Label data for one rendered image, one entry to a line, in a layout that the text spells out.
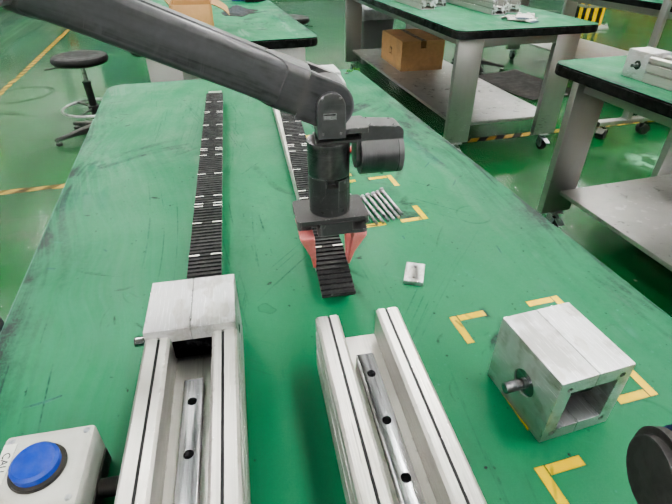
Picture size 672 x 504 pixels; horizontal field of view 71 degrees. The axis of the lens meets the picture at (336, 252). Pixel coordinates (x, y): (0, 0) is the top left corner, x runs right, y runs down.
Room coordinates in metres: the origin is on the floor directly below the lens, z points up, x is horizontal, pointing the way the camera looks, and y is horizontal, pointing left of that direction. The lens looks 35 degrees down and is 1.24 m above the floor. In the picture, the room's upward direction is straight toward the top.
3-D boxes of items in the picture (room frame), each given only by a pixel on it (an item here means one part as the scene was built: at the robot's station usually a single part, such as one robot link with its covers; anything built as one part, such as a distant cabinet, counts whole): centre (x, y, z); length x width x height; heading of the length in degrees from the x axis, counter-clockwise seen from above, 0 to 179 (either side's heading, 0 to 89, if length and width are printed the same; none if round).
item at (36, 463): (0.23, 0.27, 0.84); 0.04 x 0.04 x 0.02
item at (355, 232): (0.59, 0.00, 0.85); 0.07 x 0.07 x 0.09; 11
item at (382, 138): (0.60, -0.03, 1.02); 0.12 x 0.09 x 0.12; 99
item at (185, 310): (0.42, 0.18, 0.83); 0.12 x 0.09 x 0.10; 101
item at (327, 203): (0.59, 0.01, 0.92); 0.10 x 0.07 x 0.07; 101
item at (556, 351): (0.35, -0.23, 0.83); 0.11 x 0.10 x 0.10; 108
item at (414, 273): (0.59, -0.12, 0.78); 0.05 x 0.03 x 0.01; 168
